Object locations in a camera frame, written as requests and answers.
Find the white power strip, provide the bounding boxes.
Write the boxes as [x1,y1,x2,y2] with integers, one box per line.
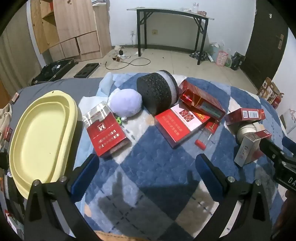
[112,45,130,62]

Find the black plastic bag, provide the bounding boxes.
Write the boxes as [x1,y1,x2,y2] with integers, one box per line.
[230,52,245,70]

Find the open black suitcase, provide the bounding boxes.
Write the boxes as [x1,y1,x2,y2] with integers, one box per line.
[31,58,78,85]

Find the small dark red gold box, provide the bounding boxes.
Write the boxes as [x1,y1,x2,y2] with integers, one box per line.
[203,119,220,135]

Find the floor cable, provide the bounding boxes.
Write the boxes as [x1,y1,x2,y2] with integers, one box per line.
[105,57,151,70]

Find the beige curtain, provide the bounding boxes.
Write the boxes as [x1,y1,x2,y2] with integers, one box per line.
[0,23,44,80]

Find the white tape roll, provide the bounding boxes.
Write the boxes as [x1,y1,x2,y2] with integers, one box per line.
[235,120,262,145]

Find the red cigarette pack silver top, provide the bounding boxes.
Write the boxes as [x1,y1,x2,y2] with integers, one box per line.
[82,102,130,158]

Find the wooden wardrobe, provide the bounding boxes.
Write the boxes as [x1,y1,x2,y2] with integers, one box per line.
[30,0,112,62]

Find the white green plastic bag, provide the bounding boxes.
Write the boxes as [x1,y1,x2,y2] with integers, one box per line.
[209,42,223,61]

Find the white plush ball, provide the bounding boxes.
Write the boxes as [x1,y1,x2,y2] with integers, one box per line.
[109,88,142,116]

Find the beige cloth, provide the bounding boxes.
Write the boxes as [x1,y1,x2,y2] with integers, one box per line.
[0,103,13,133]

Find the red fire extinguisher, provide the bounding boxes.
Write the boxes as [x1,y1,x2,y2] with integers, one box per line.
[272,93,284,109]

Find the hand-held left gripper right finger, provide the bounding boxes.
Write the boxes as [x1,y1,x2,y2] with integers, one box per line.
[195,153,272,241]

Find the clothes pile under table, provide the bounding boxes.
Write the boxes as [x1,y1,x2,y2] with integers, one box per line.
[190,51,209,61]

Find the red cigarette carton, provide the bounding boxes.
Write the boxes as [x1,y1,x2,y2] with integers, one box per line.
[154,103,211,149]

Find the black folding table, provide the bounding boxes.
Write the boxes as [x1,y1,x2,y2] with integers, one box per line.
[127,8,214,66]

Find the white cloth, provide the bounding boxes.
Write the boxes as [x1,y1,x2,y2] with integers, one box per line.
[78,72,117,112]

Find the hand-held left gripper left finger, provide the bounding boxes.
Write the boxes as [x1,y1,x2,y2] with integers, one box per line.
[23,153,102,241]

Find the printed cardboard box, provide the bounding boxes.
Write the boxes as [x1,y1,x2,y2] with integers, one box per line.
[257,77,281,103]

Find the red capped clear tube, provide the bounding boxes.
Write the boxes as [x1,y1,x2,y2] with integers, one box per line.
[195,128,212,151]

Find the red box with barcode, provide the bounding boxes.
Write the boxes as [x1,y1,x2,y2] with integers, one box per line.
[225,108,266,127]

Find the grey bed sheet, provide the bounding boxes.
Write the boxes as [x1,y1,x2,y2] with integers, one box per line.
[0,77,111,241]

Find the pink plastic bag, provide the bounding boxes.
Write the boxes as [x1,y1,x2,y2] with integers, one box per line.
[216,50,232,67]

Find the long red carton gold ribbon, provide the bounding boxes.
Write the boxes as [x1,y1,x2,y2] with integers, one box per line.
[178,79,226,121]

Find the yellow plastic tray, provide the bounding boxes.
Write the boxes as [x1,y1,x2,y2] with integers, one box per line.
[9,90,78,200]

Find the dark door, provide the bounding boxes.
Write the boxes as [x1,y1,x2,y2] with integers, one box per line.
[240,0,289,91]

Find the blue white checked blanket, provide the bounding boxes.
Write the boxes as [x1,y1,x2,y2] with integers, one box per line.
[74,72,287,234]

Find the white and red cigarette box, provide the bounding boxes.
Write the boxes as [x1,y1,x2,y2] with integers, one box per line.
[234,130,272,167]

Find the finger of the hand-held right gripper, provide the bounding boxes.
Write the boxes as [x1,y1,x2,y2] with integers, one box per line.
[282,136,296,156]
[258,138,288,164]

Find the black foam cylinder thin end layer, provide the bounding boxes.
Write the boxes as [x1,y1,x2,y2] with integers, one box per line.
[136,70,179,116]

